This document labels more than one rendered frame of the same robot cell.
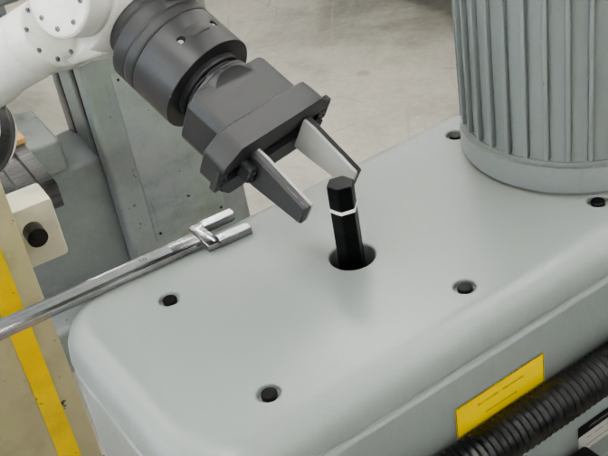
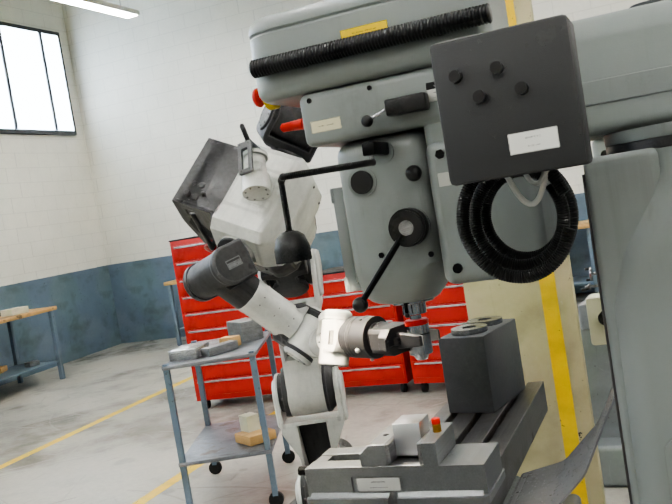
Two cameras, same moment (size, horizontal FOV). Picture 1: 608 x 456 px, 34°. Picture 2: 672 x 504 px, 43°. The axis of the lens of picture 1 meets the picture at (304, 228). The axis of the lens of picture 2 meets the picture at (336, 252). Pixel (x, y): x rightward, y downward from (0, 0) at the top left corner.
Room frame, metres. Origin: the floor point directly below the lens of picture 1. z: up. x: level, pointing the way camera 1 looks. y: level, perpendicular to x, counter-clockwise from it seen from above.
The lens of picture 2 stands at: (-0.52, -1.26, 1.51)
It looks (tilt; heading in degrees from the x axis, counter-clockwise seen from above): 3 degrees down; 51
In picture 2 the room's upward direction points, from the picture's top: 9 degrees counter-clockwise
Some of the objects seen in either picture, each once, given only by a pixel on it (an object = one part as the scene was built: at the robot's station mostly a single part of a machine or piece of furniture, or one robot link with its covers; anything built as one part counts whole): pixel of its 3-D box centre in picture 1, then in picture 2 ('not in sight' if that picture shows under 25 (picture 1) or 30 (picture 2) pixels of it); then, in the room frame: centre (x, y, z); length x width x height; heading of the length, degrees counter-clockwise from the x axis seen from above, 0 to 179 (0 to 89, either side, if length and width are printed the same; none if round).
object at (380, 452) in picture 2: not in sight; (385, 444); (0.50, -0.05, 1.06); 0.12 x 0.06 x 0.04; 28
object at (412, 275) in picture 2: not in sight; (401, 218); (0.64, -0.04, 1.47); 0.21 x 0.19 x 0.32; 29
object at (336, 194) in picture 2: not in sight; (350, 238); (0.58, 0.06, 1.45); 0.04 x 0.04 x 0.21; 29
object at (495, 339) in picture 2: not in sight; (482, 361); (1.07, 0.20, 1.07); 0.22 x 0.12 x 0.20; 18
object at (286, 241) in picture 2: not in sight; (291, 245); (0.47, 0.11, 1.45); 0.07 x 0.07 x 0.06
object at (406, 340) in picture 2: not in sight; (408, 341); (0.60, -0.04, 1.23); 0.06 x 0.02 x 0.03; 96
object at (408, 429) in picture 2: not in sight; (412, 434); (0.52, -0.10, 1.08); 0.06 x 0.05 x 0.06; 28
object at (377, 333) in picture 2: not in sight; (384, 338); (0.63, 0.06, 1.23); 0.13 x 0.12 x 0.10; 7
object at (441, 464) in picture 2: not in sight; (401, 462); (0.51, -0.07, 1.02); 0.35 x 0.15 x 0.11; 118
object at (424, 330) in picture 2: not in sight; (419, 338); (0.64, -0.03, 1.23); 0.05 x 0.05 x 0.06
